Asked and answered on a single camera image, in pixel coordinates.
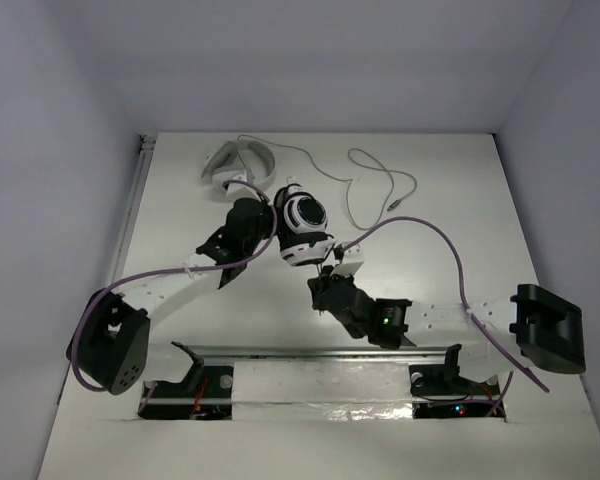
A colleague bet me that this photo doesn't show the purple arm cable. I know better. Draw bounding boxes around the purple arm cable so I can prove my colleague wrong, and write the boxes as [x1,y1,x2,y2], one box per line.
[339,216,551,394]
[67,180,281,395]

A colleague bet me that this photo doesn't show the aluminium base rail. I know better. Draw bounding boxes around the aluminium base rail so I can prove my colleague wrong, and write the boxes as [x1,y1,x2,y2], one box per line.
[186,345,446,359]

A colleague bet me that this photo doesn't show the grey white headphones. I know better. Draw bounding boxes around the grey white headphones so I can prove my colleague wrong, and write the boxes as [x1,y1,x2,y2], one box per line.
[201,139,277,192]

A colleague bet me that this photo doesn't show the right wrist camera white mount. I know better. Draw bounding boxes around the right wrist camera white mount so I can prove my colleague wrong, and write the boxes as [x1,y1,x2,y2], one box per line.
[331,243,365,277]

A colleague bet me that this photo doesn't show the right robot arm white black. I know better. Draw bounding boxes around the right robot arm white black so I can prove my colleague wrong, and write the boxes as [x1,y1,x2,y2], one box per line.
[307,273,586,393]

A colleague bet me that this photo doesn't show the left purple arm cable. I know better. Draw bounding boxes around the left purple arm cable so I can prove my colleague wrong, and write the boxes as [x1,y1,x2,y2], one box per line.
[67,180,281,395]

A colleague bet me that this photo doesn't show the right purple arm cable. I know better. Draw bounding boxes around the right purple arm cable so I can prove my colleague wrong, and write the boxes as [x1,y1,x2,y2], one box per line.
[339,216,551,394]

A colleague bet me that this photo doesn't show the black white headphones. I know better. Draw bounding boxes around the black white headphones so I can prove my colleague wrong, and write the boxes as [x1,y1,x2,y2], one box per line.
[274,177,336,267]

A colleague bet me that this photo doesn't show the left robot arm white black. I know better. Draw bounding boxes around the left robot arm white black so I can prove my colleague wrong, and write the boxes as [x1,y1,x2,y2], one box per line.
[66,198,278,395]

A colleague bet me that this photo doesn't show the white foam block with tape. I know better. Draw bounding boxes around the white foam block with tape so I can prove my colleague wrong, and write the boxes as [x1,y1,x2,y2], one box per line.
[231,360,413,422]

